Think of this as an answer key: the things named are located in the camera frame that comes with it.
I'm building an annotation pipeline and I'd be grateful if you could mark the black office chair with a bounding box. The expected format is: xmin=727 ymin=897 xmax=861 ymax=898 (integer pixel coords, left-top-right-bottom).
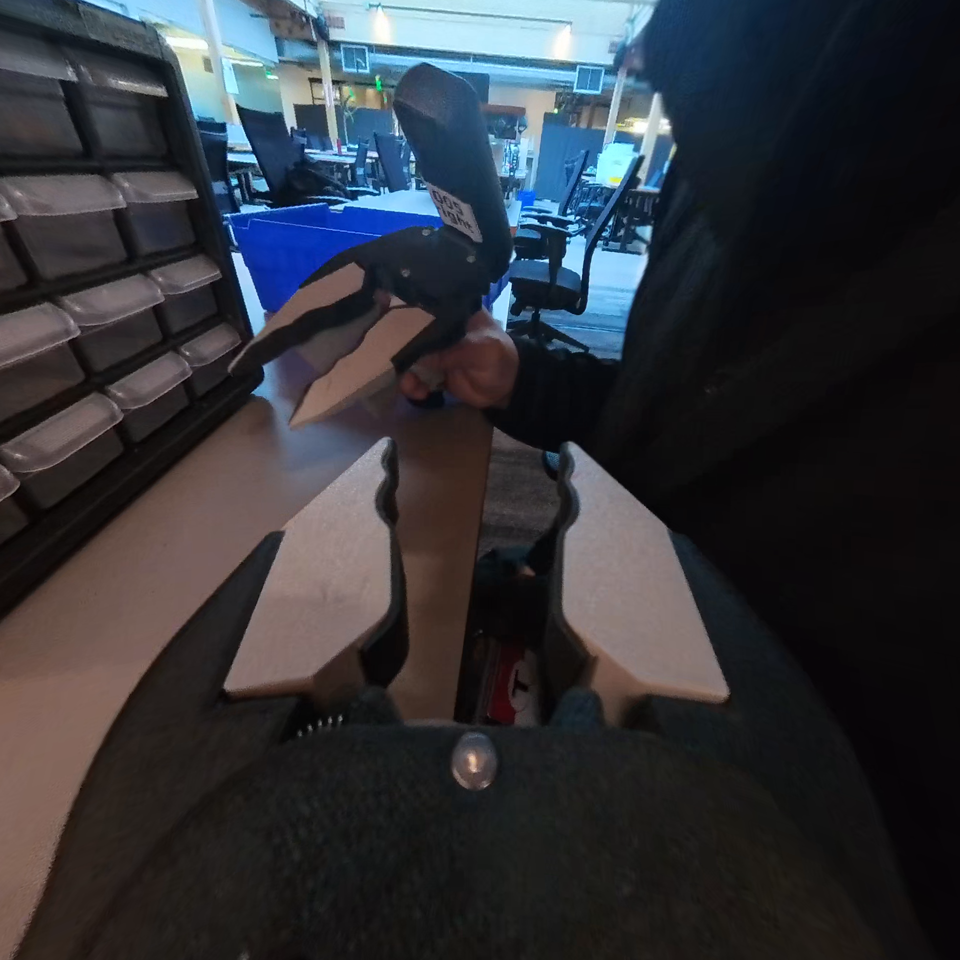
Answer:
xmin=507 ymin=150 xmax=648 ymax=354
xmin=235 ymin=103 xmax=348 ymax=208
xmin=372 ymin=131 xmax=414 ymax=195

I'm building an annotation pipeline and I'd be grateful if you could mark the black drawer cabinet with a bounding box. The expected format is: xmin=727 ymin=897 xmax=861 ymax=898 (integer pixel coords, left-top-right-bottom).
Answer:
xmin=0 ymin=11 xmax=265 ymax=624

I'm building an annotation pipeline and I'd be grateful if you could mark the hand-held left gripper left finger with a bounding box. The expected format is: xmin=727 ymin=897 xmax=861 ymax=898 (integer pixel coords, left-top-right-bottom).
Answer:
xmin=223 ymin=438 xmax=411 ymax=704

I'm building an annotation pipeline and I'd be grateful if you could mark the blue plastic bin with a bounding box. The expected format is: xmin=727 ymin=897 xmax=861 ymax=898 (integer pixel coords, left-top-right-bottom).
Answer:
xmin=223 ymin=202 xmax=513 ymax=315

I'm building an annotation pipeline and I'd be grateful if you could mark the person's right forearm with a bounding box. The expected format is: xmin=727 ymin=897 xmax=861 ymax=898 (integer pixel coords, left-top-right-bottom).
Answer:
xmin=487 ymin=333 xmax=627 ymax=453

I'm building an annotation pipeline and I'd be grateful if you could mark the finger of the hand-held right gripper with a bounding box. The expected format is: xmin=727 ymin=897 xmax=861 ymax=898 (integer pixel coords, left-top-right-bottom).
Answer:
xmin=228 ymin=261 xmax=378 ymax=372
xmin=288 ymin=307 xmax=438 ymax=430

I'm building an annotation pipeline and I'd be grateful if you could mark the red white object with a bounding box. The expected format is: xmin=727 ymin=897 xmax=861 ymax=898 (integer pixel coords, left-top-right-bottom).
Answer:
xmin=486 ymin=637 xmax=543 ymax=726

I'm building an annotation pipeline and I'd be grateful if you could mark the person's right hand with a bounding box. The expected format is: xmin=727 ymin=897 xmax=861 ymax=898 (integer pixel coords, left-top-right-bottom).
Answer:
xmin=397 ymin=309 xmax=521 ymax=411

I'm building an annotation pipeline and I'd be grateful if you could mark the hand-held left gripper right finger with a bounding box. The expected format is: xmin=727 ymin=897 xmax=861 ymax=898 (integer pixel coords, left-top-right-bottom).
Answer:
xmin=546 ymin=441 xmax=731 ymax=723

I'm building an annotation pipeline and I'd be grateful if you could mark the person's dark clothed body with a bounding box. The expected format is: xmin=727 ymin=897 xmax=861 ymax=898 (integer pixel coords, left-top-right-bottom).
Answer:
xmin=487 ymin=0 xmax=960 ymax=960

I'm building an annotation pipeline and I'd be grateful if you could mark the set of clear plastic drawers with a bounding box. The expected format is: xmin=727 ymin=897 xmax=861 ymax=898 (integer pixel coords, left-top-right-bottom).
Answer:
xmin=0 ymin=33 xmax=243 ymax=546

